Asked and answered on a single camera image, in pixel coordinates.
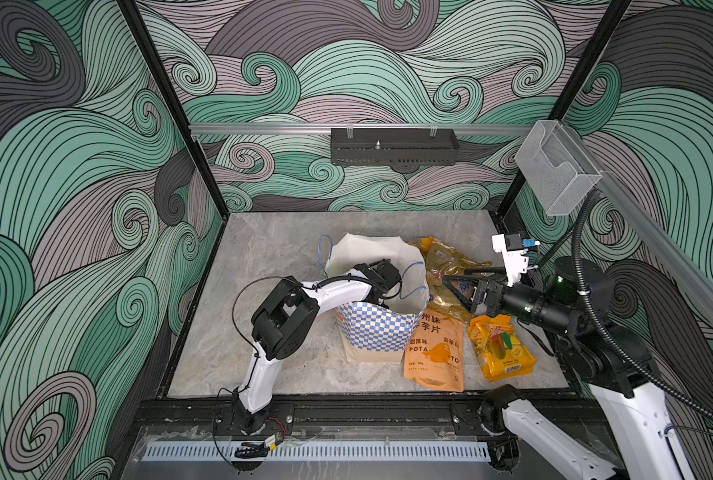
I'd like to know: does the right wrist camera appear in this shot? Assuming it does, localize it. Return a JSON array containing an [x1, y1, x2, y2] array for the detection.
[[492, 233, 541, 287]]

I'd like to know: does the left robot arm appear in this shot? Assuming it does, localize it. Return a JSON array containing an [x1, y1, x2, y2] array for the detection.
[[222, 259, 402, 435]]

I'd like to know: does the back aluminium rail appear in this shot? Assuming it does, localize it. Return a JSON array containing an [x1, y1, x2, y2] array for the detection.
[[189, 122, 535, 138]]

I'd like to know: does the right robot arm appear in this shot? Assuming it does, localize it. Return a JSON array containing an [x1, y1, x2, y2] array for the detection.
[[443, 189, 713, 479]]

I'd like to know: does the aluminium rail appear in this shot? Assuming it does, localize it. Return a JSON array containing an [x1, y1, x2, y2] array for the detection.
[[189, 122, 535, 138], [556, 121, 713, 328]]

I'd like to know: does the right aluminium rail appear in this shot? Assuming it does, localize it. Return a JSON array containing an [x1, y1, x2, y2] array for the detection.
[[556, 121, 713, 328]]

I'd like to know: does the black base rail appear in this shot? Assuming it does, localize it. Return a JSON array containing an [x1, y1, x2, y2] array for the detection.
[[134, 387, 612, 437]]

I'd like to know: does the blue checkered paper bag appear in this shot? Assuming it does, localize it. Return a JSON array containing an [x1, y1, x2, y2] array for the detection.
[[324, 233, 430, 364]]

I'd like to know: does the white slotted cable duct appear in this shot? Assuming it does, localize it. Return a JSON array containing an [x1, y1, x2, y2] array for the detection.
[[140, 440, 491, 463]]

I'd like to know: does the clear plastic wall holder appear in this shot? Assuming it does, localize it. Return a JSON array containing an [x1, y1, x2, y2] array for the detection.
[[515, 120, 602, 217]]

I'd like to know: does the yellow snack bag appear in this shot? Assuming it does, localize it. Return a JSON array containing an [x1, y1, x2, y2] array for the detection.
[[468, 315, 537, 382]]

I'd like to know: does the orange potato chips bag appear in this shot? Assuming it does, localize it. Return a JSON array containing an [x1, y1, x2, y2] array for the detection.
[[404, 309, 465, 393]]

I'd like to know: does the black perforated wall tray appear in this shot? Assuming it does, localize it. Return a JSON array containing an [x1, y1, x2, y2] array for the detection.
[[330, 127, 461, 171]]

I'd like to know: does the gold snack bag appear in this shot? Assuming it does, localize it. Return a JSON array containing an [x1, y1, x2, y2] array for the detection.
[[407, 236, 495, 325]]

